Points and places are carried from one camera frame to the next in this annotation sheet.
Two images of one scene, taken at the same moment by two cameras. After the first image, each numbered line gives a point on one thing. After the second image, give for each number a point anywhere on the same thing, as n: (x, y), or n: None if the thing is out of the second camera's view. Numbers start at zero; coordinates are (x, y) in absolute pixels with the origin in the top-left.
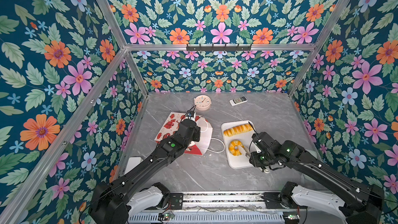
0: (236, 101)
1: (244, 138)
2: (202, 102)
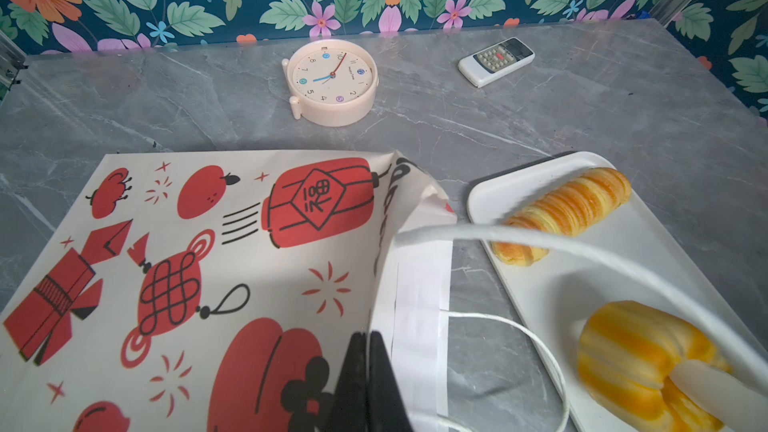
0: (489, 63)
1: (559, 291)
2: (332, 83)
